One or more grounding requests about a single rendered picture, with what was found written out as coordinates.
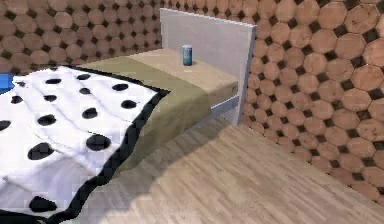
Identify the grey bed with olive sheet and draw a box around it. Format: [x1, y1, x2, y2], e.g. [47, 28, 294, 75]
[49, 7, 257, 174]

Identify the blue can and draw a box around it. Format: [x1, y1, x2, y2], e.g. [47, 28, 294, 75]
[181, 44, 194, 67]

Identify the white blanket with black spots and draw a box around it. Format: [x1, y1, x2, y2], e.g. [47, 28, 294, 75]
[0, 65, 171, 224]

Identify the blue cloth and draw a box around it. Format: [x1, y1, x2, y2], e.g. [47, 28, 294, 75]
[0, 73, 15, 95]

